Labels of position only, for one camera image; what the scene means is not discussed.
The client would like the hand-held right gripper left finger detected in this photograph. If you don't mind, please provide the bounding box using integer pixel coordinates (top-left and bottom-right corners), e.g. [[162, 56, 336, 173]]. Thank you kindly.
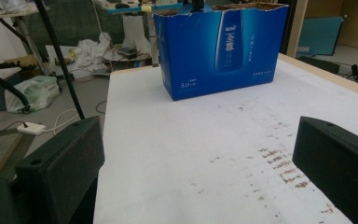
[[14, 116, 105, 224]]

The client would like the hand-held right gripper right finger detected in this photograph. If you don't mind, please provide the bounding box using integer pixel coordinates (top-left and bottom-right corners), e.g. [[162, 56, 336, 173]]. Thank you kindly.
[[292, 116, 358, 224]]

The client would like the blue cardboard box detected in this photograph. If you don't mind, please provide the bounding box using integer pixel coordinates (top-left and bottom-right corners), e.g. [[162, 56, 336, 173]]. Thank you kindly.
[[153, 2, 290, 102]]

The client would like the white power strip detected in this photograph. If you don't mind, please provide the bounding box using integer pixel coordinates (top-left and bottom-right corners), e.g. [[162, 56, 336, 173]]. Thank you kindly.
[[16, 121, 47, 136]]

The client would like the white and green plastic bag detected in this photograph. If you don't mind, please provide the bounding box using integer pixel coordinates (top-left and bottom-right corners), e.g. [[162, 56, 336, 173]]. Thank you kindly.
[[4, 75, 62, 114]]

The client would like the crumpled white plastic bag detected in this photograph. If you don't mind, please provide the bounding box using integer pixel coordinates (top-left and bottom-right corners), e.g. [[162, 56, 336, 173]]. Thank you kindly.
[[72, 32, 114, 69]]

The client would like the blue flat panel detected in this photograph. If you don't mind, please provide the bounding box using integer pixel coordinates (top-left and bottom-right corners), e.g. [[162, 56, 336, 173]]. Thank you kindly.
[[296, 16, 345, 57]]

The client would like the white paper sheet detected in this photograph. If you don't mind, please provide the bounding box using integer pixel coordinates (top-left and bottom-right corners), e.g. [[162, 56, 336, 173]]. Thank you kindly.
[[92, 57, 358, 224]]

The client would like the thin white floor cable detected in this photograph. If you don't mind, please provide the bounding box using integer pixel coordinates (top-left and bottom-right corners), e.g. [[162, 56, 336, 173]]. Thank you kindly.
[[45, 108, 85, 133]]

